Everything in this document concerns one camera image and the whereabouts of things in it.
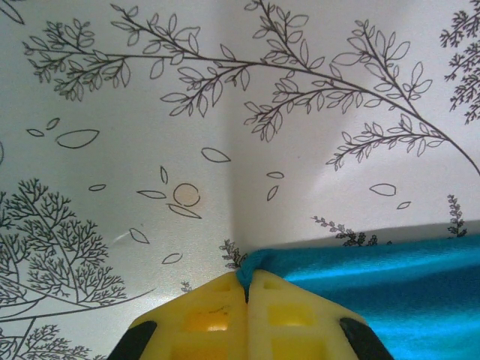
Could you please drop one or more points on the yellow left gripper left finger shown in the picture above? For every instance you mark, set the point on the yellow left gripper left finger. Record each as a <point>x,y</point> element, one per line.
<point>198,322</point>

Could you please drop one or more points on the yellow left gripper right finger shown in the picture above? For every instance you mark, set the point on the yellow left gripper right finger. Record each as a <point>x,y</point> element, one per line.
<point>296,322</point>

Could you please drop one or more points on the blue t-shirt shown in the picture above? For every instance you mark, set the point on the blue t-shirt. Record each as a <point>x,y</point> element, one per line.
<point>393,292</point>

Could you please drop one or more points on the floral tablecloth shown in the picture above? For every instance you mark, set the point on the floral tablecloth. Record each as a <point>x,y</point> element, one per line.
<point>187,131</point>

